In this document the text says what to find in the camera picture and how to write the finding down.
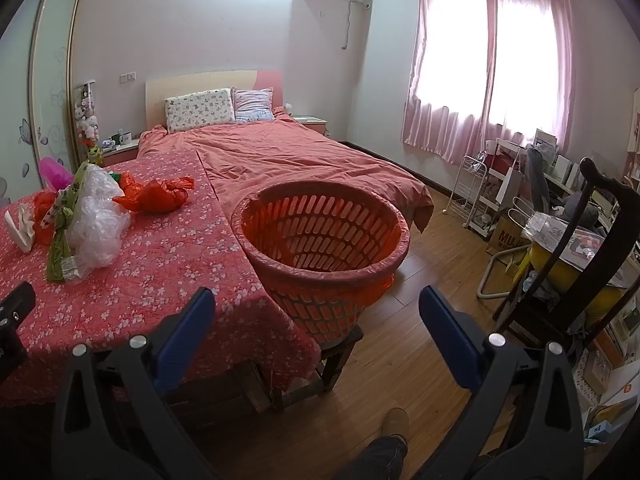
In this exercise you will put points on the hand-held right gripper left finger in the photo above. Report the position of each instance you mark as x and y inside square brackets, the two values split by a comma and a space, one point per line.
[182, 340]

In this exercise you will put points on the white mug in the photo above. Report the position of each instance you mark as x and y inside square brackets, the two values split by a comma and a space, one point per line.
[125, 138]

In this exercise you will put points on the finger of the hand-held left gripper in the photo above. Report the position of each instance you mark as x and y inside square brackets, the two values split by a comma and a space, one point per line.
[17, 305]

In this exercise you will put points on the white shelf cart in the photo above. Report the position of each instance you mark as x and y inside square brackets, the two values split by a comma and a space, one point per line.
[502, 180]

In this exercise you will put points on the pink curtain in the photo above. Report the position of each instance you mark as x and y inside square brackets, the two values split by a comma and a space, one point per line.
[560, 125]
[430, 125]

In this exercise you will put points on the yellow plastic basin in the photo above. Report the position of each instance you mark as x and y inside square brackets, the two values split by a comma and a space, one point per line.
[550, 270]

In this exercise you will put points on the beige and pink headboard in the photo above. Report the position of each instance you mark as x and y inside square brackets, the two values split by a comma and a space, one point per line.
[200, 82]

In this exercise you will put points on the bed with pink cover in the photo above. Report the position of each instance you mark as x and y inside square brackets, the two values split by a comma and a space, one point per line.
[300, 160]

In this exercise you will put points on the green patterned plastic wrapper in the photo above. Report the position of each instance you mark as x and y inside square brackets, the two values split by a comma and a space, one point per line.
[60, 240]

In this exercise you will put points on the sliding door wardrobe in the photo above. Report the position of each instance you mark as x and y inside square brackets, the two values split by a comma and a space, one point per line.
[40, 85]

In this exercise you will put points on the magenta plastic bag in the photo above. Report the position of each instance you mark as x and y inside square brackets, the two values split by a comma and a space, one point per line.
[55, 172]

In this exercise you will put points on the orange plastic bag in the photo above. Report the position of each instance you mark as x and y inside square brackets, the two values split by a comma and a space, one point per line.
[155, 195]

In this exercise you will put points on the clear crumpled plastic bag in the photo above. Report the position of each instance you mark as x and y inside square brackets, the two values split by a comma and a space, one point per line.
[100, 225]

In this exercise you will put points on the person's leg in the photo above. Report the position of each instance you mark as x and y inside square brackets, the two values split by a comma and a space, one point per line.
[375, 460]

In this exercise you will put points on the yellow-green plush toy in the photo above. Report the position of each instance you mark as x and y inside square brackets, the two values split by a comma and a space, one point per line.
[95, 154]

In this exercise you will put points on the brown paper bag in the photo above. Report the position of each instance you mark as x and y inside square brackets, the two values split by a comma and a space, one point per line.
[505, 237]

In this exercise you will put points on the hanging plush toys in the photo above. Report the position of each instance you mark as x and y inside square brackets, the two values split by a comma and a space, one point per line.
[86, 112]

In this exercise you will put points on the white crumpled paper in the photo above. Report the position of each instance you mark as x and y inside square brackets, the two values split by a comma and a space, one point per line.
[22, 230]

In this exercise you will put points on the green plastic bag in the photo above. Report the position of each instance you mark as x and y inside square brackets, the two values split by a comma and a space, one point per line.
[115, 177]

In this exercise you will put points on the dark wooden chair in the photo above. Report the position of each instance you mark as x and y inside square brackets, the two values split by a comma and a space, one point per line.
[597, 180]

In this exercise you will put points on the dark wooden stool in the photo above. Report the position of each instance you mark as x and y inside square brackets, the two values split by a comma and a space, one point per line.
[337, 360]

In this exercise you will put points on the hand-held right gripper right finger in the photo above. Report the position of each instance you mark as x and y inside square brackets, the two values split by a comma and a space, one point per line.
[447, 335]

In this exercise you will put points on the grey office chair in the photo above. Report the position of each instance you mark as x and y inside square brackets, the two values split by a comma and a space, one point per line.
[537, 175]

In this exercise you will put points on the pink striped pillow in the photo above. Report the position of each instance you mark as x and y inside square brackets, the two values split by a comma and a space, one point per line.
[252, 105]

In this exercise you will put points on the orange plastic laundry basket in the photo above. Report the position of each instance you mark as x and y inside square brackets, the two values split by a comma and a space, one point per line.
[320, 240]

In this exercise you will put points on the person's brown shoe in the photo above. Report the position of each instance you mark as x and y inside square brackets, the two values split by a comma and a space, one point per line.
[396, 422]

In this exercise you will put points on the white floral pillow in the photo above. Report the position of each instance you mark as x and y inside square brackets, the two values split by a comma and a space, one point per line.
[200, 109]

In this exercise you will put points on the pink and white nightstand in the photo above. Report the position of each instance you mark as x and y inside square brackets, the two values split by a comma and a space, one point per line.
[122, 152]
[310, 122]

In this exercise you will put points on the large red-orange plastic bag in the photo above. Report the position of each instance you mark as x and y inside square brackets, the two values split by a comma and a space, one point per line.
[44, 210]

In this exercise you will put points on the white wall socket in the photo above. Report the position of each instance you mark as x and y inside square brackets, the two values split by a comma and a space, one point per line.
[128, 77]

